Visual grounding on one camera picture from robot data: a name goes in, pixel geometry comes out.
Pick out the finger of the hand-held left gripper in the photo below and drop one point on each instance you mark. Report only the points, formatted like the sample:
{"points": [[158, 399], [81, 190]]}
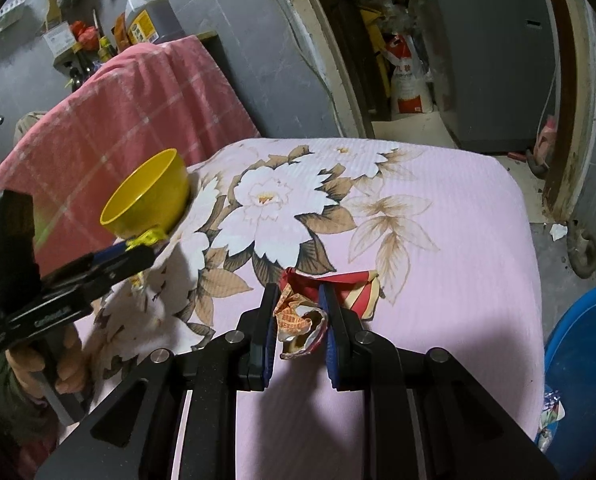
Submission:
{"points": [[128, 265], [85, 264]]}

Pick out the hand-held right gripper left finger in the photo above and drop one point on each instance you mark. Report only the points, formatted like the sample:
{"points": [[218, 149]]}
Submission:
{"points": [[265, 345]]}

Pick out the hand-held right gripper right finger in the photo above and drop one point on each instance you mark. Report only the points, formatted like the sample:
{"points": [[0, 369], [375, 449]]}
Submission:
{"points": [[332, 350]]}

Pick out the yellow snack wrapper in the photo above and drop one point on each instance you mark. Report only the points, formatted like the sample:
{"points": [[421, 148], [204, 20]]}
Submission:
{"points": [[148, 237]]}

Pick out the red striped wrapper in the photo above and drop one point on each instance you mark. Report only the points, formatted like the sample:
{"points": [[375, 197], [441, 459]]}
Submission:
{"points": [[298, 320]]}

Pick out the yellow plastic bowl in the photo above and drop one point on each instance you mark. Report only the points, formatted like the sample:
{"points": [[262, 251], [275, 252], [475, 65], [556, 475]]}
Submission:
{"points": [[145, 195]]}

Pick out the blue plastic basin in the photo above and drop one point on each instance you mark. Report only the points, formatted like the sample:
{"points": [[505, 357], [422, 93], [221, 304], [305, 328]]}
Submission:
{"points": [[585, 385]]}

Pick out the person's left forearm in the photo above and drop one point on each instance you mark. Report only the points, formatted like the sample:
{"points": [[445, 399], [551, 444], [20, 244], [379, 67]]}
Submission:
{"points": [[8, 400]]}

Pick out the person's left hand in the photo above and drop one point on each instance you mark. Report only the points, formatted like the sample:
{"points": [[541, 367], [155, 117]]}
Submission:
{"points": [[70, 365]]}

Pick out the beige rag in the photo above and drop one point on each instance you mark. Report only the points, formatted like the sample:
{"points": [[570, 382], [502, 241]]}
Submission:
{"points": [[28, 127]]}

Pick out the pink floral cloth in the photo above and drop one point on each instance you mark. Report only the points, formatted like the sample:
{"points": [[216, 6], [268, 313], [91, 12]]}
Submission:
{"points": [[402, 260]]}

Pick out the pink checked cloth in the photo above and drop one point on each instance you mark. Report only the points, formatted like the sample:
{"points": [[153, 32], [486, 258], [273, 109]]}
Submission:
{"points": [[128, 100]]}

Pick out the dark sauce bottles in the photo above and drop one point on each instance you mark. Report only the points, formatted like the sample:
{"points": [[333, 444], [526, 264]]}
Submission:
{"points": [[90, 60]]}

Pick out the white carton box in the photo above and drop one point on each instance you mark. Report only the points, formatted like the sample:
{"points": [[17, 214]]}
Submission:
{"points": [[58, 39]]}

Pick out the silver wrapper in basin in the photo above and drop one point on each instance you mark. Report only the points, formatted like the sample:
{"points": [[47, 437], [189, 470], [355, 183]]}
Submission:
{"points": [[550, 417]]}

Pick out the large cooking oil bottle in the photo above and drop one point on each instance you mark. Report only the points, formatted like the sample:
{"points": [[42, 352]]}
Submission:
{"points": [[153, 17]]}

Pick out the white paper scrap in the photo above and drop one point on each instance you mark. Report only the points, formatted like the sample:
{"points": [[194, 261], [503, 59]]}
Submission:
{"points": [[557, 231]]}

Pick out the white and red sack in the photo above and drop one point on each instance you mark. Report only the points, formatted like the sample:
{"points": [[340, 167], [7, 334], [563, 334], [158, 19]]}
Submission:
{"points": [[410, 77]]}

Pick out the pink item on floor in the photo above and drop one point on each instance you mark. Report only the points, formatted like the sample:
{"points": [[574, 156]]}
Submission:
{"points": [[546, 137]]}

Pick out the grey cabinet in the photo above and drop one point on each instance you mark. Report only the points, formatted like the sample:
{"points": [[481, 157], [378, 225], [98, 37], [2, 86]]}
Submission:
{"points": [[487, 50]]}

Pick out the worn wooden door frame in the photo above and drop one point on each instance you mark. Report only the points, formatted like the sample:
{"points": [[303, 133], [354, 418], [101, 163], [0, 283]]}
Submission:
{"points": [[572, 85]]}

